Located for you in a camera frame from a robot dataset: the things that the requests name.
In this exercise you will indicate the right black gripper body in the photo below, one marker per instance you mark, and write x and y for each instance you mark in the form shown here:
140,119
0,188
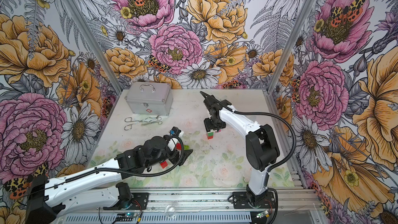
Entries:
214,124

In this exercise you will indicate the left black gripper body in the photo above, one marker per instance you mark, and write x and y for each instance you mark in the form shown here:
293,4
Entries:
166,154

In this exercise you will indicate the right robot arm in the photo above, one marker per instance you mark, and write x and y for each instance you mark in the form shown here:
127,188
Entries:
262,149

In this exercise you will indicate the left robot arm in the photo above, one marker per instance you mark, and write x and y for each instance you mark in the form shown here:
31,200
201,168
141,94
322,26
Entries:
49,198

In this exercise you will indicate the red square lego brick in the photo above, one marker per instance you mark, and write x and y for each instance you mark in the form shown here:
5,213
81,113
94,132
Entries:
164,164

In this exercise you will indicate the silver scissors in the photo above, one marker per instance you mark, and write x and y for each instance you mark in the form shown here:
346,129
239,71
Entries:
145,120

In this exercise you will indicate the silver metal case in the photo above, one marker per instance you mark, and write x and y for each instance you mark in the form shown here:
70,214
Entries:
150,98

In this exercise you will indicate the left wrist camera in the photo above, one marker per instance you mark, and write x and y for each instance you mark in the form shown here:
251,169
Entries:
175,133

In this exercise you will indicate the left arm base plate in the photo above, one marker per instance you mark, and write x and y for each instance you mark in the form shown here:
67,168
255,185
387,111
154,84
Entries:
136,201

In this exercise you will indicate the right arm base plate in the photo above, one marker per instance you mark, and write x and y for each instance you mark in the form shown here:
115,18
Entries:
247,200

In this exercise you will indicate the aluminium front rail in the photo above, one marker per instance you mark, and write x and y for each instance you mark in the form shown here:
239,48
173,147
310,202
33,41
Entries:
207,206

